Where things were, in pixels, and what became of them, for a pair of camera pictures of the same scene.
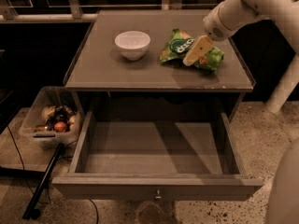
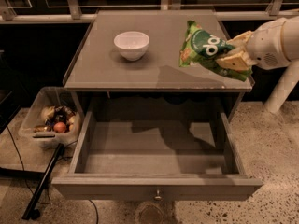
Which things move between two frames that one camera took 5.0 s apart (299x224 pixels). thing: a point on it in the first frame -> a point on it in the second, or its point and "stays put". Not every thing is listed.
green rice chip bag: x=177 y=45 -> x=202 y=48
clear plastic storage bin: x=55 y=116 stays put
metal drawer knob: x=158 y=195 stays put
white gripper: x=215 y=27 -> x=265 y=47
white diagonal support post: x=284 y=86 stays put
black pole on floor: x=32 y=209 stays put
